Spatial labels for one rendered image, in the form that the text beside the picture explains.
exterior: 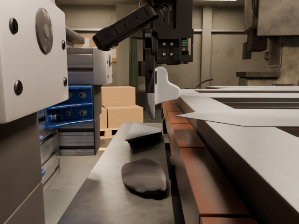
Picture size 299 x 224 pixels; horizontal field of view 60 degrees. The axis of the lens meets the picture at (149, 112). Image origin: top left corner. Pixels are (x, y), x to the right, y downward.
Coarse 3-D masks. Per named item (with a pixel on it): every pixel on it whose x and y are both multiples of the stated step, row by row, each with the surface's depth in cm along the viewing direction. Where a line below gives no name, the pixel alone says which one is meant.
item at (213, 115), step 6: (192, 114) 47; (198, 114) 47; (204, 114) 47; (210, 114) 47; (216, 114) 47; (222, 114) 47; (210, 120) 41; (216, 120) 41; (222, 120) 41; (228, 120) 41; (234, 120) 41
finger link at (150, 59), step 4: (148, 44) 42; (148, 48) 41; (148, 52) 41; (148, 56) 41; (152, 56) 41; (148, 60) 41; (152, 60) 41; (148, 64) 41; (152, 64) 41; (148, 68) 41; (152, 68) 41; (148, 72) 41; (152, 72) 41; (148, 76) 41; (152, 76) 42; (148, 80) 42; (152, 80) 42; (148, 84) 42; (152, 84) 42; (148, 88) 42; (152, 88) 43; (148, 92) 43; (152, 92) 43
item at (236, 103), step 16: (208, 128) 38; (288, 128) 37; (208, 144) 38; (224, 144) 29; (224, 160) 29; (240, 160) 24; (240, 176) 24; (256, 176) 20; (240, 192) 24; (256, 192) 20; (272, 192) 17; (256, 208) 20; (272, 208) 17; (288, 208) 15
